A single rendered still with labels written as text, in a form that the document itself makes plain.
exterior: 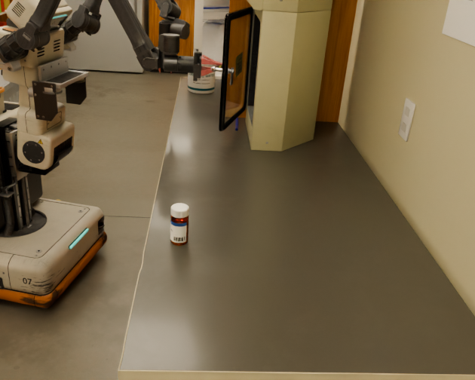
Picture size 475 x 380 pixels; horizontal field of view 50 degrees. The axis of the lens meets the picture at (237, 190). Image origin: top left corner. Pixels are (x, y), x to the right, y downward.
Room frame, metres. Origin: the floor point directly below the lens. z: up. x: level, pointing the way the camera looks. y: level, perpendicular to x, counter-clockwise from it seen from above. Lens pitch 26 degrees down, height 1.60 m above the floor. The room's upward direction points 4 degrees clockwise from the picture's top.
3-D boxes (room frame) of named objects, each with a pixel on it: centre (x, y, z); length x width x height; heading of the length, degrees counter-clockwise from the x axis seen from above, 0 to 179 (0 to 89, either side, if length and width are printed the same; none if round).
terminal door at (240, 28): (1.85, 0.04, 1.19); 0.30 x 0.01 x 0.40; 165
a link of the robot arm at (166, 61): (1.80, 0.27, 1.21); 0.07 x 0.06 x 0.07; 94
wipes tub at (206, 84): (2.44, 0.21, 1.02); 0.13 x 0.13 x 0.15
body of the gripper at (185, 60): (1.80, 0.20, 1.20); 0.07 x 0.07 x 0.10; 4
